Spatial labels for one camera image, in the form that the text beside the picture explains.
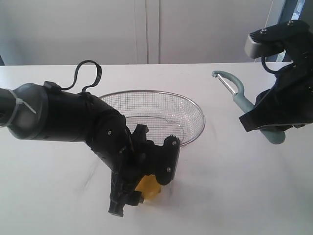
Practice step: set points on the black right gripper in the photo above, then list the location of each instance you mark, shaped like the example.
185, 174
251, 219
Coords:
290, 100

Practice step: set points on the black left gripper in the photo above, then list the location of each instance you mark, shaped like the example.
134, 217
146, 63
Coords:
108, 136

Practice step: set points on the yellow lemon with sticker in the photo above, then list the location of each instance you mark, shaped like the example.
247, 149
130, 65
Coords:
149, 187

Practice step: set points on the teal handled vegetable peeler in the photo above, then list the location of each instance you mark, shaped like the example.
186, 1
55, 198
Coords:
273, 136

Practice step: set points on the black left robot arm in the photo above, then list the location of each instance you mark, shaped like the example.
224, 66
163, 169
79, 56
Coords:
47, 113

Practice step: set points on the oval metal mesh basket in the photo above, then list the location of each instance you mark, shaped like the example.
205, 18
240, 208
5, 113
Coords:
164, 113

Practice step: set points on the white zip tie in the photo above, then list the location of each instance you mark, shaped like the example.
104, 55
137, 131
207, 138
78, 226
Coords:
18, 102

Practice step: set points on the white cabinet doors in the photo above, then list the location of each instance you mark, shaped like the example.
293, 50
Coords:
65, 32

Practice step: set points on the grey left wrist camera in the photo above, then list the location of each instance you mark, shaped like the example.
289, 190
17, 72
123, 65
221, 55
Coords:
161, 161

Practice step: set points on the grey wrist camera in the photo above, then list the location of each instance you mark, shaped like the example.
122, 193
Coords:
275, 39
161, 161

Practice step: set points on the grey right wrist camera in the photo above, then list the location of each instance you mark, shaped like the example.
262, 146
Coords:
275, 39

